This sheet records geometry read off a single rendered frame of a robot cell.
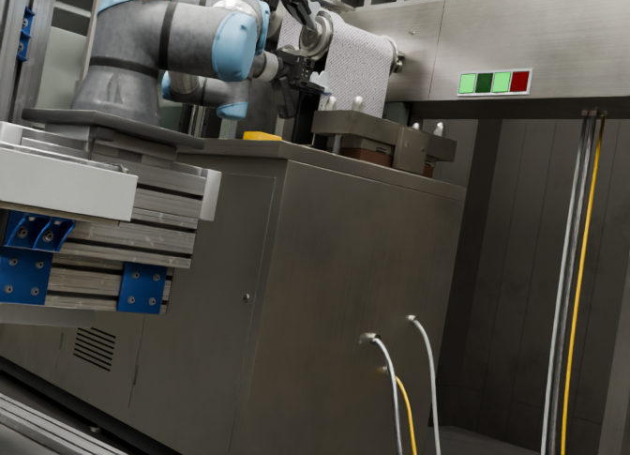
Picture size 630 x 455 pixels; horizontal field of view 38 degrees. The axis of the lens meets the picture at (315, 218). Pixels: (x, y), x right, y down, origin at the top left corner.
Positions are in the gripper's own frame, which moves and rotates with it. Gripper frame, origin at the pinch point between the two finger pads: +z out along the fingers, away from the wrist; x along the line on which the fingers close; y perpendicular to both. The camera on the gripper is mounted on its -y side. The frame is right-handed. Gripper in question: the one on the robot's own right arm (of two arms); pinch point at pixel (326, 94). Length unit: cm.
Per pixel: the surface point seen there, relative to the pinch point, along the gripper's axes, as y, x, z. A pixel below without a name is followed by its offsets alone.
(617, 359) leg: -57, -72, 46
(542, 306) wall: -51, 34, 159
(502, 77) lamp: 10.8, -35.9, 29.4
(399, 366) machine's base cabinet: -70, -26, 19
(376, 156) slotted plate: -15.9, -18.7, 5.0
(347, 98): 0.4, -0.3, 7.4
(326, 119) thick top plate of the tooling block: -8.6, -9.8, -6.4
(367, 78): 7.9, -0.3, 13.7
